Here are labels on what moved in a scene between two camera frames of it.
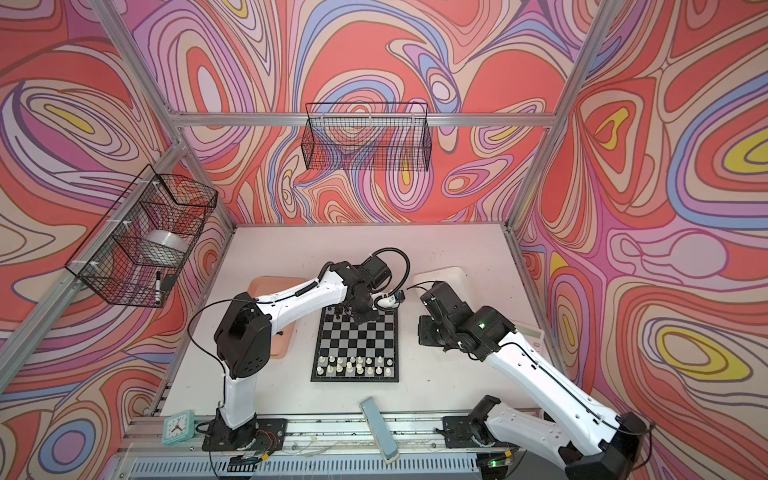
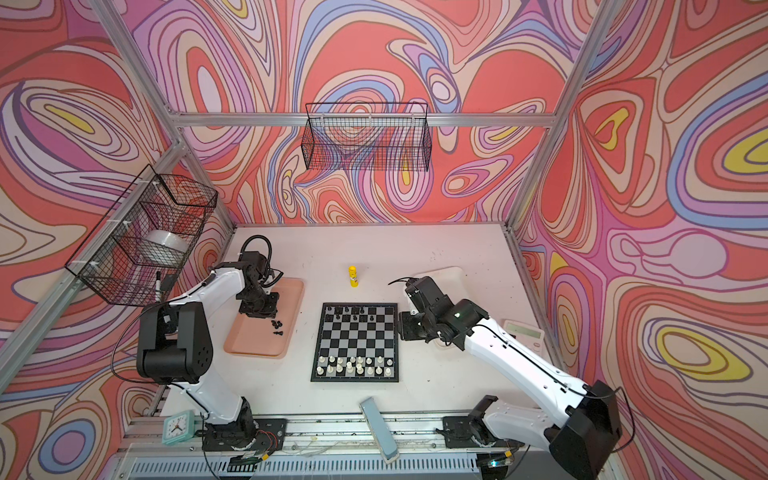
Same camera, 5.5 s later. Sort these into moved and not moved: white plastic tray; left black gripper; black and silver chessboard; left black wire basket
Moved: left black gripper
Not moved: white plastic tray; left black wire basket; black and silver chessboard
